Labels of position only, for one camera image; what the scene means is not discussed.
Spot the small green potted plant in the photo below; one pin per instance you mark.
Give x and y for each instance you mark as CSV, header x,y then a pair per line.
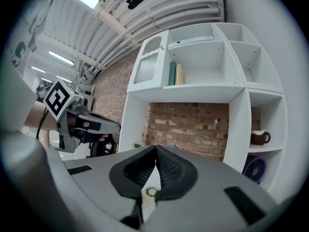
x,y
138,146

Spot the person's left forearm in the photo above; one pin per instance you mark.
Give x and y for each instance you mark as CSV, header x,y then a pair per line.
x,y
33,120

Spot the gold book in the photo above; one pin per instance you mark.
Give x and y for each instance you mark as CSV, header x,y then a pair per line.
x,y
179,74

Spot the brown mug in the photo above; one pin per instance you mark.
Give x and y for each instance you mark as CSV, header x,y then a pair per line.
x,y
258,138

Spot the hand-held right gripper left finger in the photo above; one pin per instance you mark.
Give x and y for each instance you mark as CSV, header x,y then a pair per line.
x,y
101,178

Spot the white tape roll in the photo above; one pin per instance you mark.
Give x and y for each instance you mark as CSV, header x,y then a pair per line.
x,y
149,202

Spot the ceiling light strip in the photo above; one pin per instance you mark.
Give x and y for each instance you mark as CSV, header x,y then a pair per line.
x,y
38,69
64,79
61,57

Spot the white desk with hutch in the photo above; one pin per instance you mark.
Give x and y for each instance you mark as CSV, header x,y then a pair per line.
x,y
186,93

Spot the person's left hand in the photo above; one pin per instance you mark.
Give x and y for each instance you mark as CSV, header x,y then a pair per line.
x,y
104,137

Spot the white printed t-shirt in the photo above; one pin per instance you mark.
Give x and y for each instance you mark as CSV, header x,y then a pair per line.
x,y
21,49

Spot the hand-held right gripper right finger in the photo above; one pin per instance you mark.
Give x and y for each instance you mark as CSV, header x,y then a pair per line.
x,y
205,197

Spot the green book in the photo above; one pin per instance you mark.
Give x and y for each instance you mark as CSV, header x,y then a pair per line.
x,y
172,74

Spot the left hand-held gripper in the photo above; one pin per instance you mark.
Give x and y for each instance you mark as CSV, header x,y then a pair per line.
x,y
56,100

